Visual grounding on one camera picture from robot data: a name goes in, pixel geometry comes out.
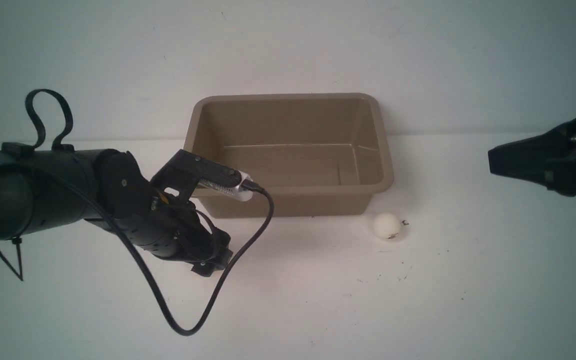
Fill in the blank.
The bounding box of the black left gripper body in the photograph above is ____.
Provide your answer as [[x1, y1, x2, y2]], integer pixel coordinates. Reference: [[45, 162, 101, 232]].
[[99, 193, 218, 262]]

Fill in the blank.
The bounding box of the black camera cable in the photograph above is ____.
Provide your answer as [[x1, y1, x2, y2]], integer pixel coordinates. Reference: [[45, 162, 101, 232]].
[[43, 180, 275, 337]]

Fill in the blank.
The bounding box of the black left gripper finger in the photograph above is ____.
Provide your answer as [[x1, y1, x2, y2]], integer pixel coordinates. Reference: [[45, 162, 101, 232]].
[[190, 235, 234, 278]]

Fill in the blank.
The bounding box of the tan plastic storage bin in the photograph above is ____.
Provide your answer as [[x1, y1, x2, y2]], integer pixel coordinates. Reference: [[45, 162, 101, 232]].
[[183, 93, 394, 217]]

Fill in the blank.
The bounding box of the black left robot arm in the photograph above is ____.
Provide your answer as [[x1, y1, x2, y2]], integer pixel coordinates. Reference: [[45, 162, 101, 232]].
[[0, 143, 233, 277]]

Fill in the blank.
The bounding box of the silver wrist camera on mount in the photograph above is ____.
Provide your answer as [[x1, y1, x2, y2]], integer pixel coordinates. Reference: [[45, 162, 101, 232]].
[[150, 149, 262, 202]]

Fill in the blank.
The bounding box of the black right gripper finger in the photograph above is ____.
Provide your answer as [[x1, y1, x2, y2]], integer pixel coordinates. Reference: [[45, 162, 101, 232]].
[[487, 118, 576, 191]]

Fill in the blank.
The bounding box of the black flat ribbon cable loop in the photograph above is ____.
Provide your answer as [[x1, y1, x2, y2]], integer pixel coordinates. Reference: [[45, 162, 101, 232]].
[[24, 89, 75, 152]]

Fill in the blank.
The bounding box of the white ping-pong ball with logo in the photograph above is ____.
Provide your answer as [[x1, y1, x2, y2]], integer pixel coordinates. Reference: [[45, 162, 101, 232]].
[[371, 212, 403, 240]]

